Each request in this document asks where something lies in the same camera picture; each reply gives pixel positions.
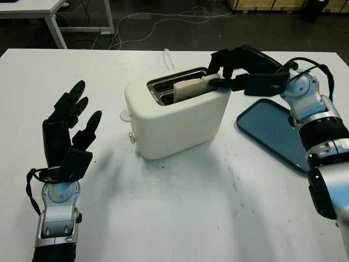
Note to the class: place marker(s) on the white two-slot toaster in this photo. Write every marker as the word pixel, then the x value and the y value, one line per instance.
pixel 182 125

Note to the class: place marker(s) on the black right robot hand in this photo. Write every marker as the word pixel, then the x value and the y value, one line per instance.
pixel 256 60

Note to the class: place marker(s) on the wooden crate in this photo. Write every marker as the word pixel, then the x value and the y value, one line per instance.
pixel 259 4

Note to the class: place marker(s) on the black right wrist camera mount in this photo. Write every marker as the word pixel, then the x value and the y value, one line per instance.
pixel 264 84

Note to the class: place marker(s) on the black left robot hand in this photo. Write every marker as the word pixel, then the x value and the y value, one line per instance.
pixel 54 142

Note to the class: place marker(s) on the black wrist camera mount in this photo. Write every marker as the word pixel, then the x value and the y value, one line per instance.
pixel 264 84
pixel 75 162

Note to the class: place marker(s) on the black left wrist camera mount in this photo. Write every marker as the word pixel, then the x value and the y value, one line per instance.
pixel 75 162

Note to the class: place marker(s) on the black waste bin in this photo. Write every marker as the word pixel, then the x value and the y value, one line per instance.
pixel 313 11

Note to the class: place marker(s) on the silver toaster dial knob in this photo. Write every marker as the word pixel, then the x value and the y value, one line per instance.
pixel 132 137

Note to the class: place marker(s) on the pale bread slice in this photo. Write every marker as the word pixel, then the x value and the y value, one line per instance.
pixel 191 88

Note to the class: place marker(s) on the white toaster lever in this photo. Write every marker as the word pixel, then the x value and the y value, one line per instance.
pixel 125 116

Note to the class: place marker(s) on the blue plastic tray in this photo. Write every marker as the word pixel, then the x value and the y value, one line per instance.
pixel 267 125

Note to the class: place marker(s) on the white office desk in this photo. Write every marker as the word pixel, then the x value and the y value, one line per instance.
pixel 27 6

